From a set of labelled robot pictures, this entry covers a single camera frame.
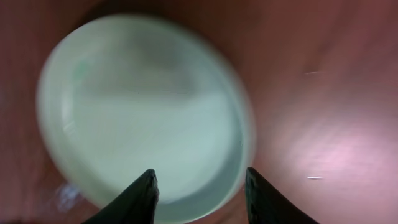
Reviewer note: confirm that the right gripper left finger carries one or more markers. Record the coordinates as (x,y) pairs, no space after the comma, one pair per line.
(135,205)

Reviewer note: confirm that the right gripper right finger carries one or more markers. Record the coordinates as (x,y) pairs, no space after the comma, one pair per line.
(266,205)

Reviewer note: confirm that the mint plate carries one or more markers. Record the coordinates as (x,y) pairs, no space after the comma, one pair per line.
(122,94)

